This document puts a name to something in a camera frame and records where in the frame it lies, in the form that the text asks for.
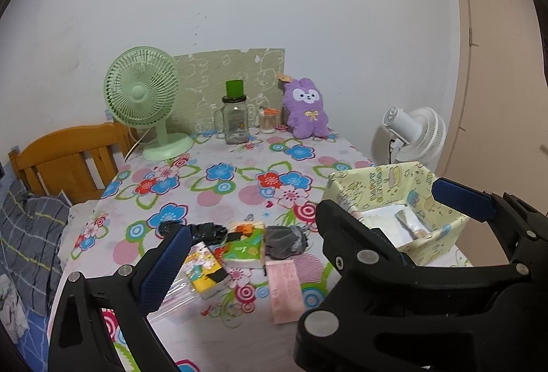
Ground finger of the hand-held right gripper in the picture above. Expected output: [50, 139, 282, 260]
[293, 200, 528, 372]
[432, 179, 548, 283]

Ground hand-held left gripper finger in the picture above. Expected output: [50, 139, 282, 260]
[48, 222, 193, 372]

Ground clear plastic packet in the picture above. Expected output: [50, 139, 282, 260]
[150, 269, 200, 323]

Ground yellow printed tissue pack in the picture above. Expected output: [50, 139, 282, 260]
[183, 241, 233, 301]

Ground yellow patterned fabric storage box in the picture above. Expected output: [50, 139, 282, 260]
[321, 162, 470, 267]

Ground grey knitted socks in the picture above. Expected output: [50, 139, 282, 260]
[264, 224, 310, 260]

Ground green tissue pack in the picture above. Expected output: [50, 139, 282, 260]
[222, 220, 267, 270]

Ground pink paper packet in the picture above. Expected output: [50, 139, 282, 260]
[265, 261, 304, 324]

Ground black cloth bundle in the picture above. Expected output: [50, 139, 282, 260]
[158, 221, 228, 246]

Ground white floor fan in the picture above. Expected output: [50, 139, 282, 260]
[372, 106, 447, 172]

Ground grey plaid blanket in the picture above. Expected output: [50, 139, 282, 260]
[0, 175, 74, 313]

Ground purple plush bunny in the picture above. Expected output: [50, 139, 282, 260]
[281, 77, 331, 139]

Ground beige door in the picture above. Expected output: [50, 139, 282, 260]
[443, 0, 548, 266]

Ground clear cotton swab jar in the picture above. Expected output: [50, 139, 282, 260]
[259, 107, 282, 134]

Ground wooden bed headboard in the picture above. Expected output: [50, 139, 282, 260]
[9, 121, 140, 206]

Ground blue bedsheet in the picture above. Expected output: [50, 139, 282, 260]
[0, 304, 53, 372]

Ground glass mug jar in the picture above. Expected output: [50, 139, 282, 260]
[212, 95, 251, 145]

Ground white crumpled cloth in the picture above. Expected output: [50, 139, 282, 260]
[0, 273, 28, 341]

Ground green desk fan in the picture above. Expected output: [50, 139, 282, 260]
[104, 47, 194, 161]

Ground black fan power cable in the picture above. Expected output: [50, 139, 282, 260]
[388, 136, 404, 164]

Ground green patterned wall sheet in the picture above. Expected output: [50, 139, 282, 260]
[173, 49, 286, 134]

